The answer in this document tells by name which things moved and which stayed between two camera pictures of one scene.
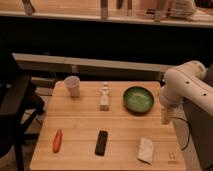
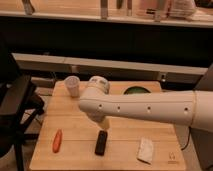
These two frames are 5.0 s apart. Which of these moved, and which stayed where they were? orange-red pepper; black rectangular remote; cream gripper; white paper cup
Moved: cream gripper
Stayed: orange-red pepper; white paper cup; black rectangular remote
